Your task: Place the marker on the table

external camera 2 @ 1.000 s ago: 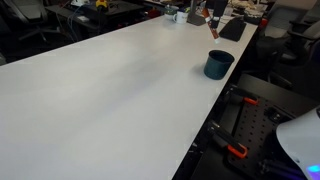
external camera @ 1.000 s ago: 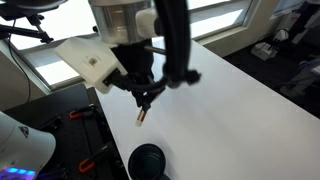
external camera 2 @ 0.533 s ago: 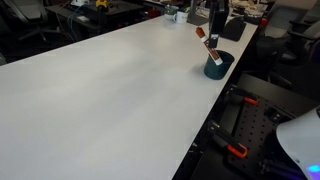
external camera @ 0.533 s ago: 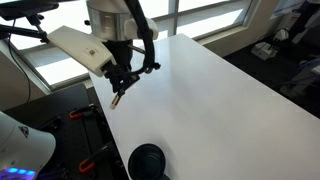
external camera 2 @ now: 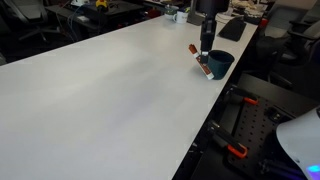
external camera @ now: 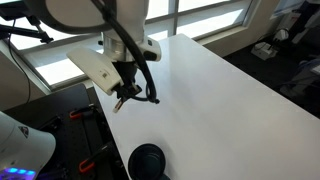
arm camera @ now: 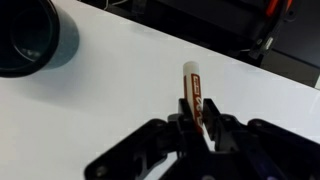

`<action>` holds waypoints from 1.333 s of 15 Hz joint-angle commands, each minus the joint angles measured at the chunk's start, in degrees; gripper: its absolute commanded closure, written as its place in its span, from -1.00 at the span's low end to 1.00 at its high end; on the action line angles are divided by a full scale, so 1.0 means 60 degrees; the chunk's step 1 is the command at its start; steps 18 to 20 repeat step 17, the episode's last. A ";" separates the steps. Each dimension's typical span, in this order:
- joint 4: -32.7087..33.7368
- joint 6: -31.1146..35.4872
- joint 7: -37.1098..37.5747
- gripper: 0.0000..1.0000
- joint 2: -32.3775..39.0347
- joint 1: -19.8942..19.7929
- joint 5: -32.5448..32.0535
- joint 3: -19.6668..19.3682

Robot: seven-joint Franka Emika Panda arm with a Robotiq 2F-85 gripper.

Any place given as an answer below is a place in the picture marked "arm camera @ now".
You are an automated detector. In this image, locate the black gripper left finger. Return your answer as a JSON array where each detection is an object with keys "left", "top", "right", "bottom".
[{"left": 84, "top": 97, "right": 209, "bottom": 180}]

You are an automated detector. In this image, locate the black clamp with orange handle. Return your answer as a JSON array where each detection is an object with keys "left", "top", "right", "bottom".
[{"left": 249, "top": 0, "right": 296, "bottom": 60}]

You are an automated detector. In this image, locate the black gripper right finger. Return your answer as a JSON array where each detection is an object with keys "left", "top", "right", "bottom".
[{"left": 201, "top": 97, "right": 320, "bottom": 180}]

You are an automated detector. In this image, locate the red and white marker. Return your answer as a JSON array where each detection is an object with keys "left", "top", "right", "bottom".
[{"left": 182, "top": 60, "right": 214, "bottom": 152}]

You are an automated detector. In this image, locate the dark teal mug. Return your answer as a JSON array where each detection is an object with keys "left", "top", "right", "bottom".
[{"left": 0, "top": 0, "right": 81, "bottom": 79}]

